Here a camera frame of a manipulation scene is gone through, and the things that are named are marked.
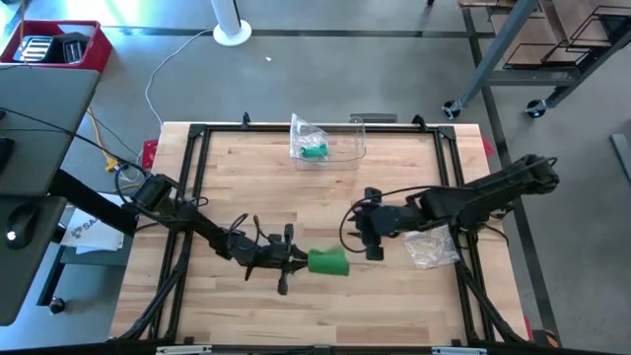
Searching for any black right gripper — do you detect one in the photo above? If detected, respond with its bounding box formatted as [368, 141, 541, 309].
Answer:
[346, 187, 390, 262]

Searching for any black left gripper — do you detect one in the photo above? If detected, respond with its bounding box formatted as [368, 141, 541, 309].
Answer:
[265, 224, 314, 296]

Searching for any light green elastic bandage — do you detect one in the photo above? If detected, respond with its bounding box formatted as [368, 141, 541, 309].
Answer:
[306, 247, 352, 278]

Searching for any clear plastic container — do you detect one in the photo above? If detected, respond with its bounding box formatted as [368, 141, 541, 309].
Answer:
[289, 115, 369, 172]

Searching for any grey metal plate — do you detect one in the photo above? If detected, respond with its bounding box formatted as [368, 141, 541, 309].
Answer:
[348, 112, 399, 125]

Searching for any white printed paper sheet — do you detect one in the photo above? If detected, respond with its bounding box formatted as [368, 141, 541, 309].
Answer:
[59, 192, 130, 255]

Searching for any black desk support beam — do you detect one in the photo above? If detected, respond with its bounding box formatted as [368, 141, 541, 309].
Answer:
[47, 169, 140, 239]

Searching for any white pole with round base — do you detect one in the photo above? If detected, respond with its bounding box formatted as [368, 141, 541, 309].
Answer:
[210, 0, 253, 48]

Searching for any grey desk panel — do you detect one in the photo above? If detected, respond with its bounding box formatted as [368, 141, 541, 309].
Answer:
[0, 65, 103, 198]
[0, 194, 68, 327]

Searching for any black computer mouse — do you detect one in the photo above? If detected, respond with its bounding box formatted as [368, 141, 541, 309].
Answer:
[3, 202, 42, 250]

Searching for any red plastic crate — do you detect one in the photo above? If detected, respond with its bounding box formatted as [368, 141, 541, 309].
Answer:
[0, 18, 113, 75]

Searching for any black appliance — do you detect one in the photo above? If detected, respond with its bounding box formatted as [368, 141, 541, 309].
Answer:
[50, 32, 93, 66]

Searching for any black flat device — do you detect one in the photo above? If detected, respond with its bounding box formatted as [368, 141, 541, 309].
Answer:
[0, 136, 16, 174]

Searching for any silver metal appliance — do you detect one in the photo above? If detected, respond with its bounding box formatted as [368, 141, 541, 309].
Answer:
[12, 35, 54, 64]

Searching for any black metal table frame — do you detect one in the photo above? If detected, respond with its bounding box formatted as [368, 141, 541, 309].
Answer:
[115, 111, 531, 346]

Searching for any silver metal bracket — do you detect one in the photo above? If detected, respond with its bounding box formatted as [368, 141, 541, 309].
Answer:
[155, 344, 214, 355]
[431, 346, 489, 355]

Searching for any grey metal cart frame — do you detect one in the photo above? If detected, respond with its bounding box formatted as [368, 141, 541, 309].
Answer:
[442, 0, 631, 120]

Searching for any yellow cable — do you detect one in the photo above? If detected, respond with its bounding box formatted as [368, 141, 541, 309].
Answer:
[87, 107, 123, 174]

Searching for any white cable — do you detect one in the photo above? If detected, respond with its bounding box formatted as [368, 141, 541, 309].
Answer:
[143, 28, 216, 127]

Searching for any thin black desk cable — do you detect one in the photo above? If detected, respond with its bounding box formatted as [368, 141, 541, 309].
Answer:
[0, 106, 139, 172]

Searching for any black wire rack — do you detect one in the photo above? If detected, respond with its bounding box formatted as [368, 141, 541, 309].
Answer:
[502, 4, 631, 71]

